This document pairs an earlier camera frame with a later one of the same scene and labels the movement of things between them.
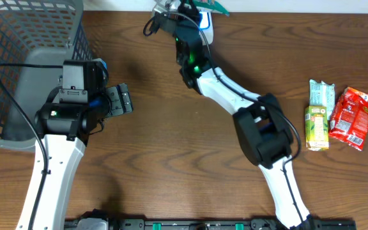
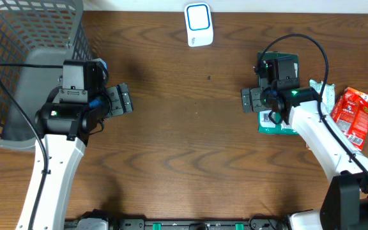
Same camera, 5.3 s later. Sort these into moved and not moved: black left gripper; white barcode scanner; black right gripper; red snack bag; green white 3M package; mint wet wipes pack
Moved: green white 3M package; black right gripper
Not moved: white barcode scanner; red snack bag; mint wet wipes pack; black left gripper
